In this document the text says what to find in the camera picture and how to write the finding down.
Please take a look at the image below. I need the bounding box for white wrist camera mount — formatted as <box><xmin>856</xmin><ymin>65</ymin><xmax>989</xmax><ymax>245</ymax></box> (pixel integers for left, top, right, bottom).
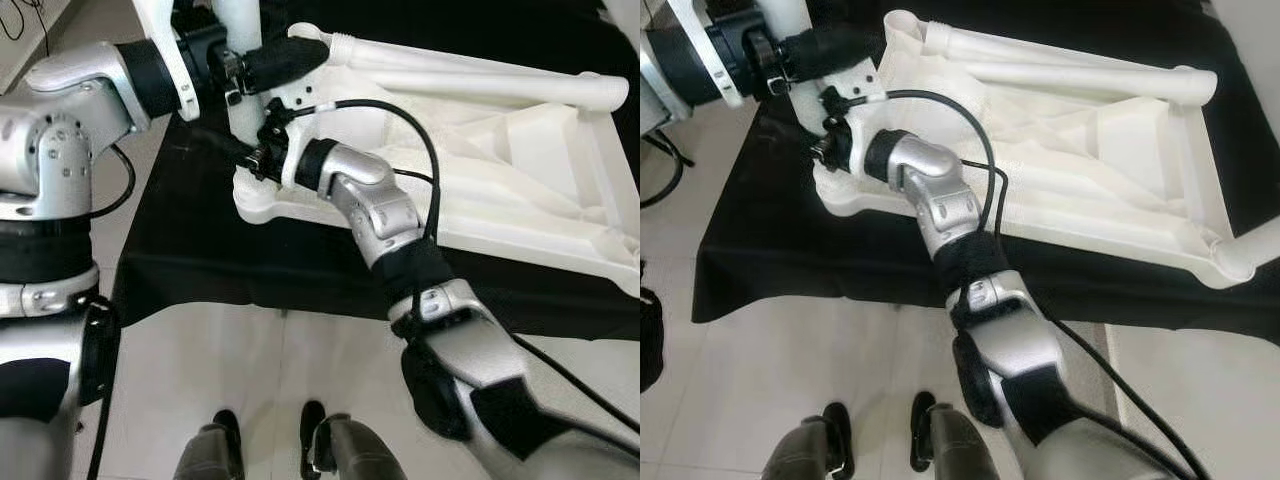
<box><xmin>665</xmin><ymin>0</ymin><xmax>747</xmax><ymax>110</ymax></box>
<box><xmin>262</xmin><ymin>78</ymin><xmax>337</xmax><ymax>192</ymax></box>
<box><xmin>133</xmin><ymin>0</ymin><xmax>202</xmax><ymax>124</ymax></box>
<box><xmin>822</xmin><ymin>72</ymin><xmax>890</xmax><ymax>184</ymax></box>

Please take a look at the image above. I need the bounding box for black wall cable bundle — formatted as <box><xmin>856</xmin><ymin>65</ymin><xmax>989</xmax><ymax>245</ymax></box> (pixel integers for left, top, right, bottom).
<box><xmin>0</xmin><ymin>0</ymin><xmax>53</xmax><ymax>43</ymax></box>

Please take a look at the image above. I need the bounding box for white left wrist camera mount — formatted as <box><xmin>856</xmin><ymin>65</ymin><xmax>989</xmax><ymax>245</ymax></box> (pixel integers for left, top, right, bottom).
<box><xmin>133</xmin><ymin>0</ymin><xmax>202</xmax><ymax>124</ymax></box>
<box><xmin>665</xmin><ymin>0</ymin><xmax>747</xmax><ymax>110</ymax></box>

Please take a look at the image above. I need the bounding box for black tablecloth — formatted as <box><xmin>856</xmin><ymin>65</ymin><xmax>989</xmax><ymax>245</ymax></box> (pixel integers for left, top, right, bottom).
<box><xmin>110</xmin><ymin>0</ymin><xmax>641</xmax><ymax>343</ymax></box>
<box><xmin>690</xmin><ymin>0</ymin><xmax>1280</xmax><ymax>348</ymax></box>

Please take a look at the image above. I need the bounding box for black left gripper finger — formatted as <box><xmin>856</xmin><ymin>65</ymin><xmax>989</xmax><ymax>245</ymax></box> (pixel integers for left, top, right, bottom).
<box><xmin>780</xmin><ymin>28</ymin><xmax>887</xmax><ymax>88</ymax></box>
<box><xmin>243</xmin><ymin>38</ymin><xmax>330</xmax><ymax>97</ymax></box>

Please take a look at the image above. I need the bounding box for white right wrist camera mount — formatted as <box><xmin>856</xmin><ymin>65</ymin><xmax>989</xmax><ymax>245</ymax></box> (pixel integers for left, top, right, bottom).
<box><xmin>262</xmin><ymin>78</ymin><xmax>337</xmax><ymax>192</ymax></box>
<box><xmin>822</xmin><ymin>72</ymin><xmax>890</xmax><ymax>184</ymax></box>

